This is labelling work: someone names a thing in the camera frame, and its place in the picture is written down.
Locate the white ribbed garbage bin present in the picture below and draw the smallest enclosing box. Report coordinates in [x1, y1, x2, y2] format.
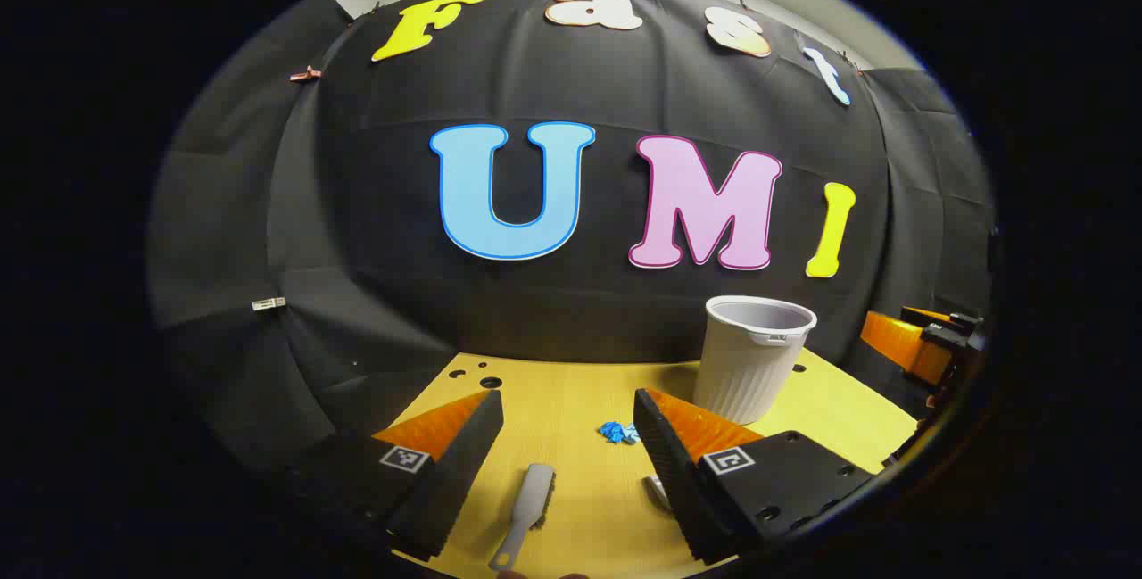
[692, 295, 818, 426]

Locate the small grey broom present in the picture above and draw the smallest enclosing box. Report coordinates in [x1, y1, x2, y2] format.
[489, 463, 556, 573]

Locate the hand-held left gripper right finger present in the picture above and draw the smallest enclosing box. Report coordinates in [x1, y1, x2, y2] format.
[633, 387, 881, 567]

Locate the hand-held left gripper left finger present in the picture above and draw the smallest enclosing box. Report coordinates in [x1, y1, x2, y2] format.
[293, 389, 506, 562]

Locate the yellow wooden desktop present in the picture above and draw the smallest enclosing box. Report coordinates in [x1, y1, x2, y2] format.
[370, 349, 920, 579]

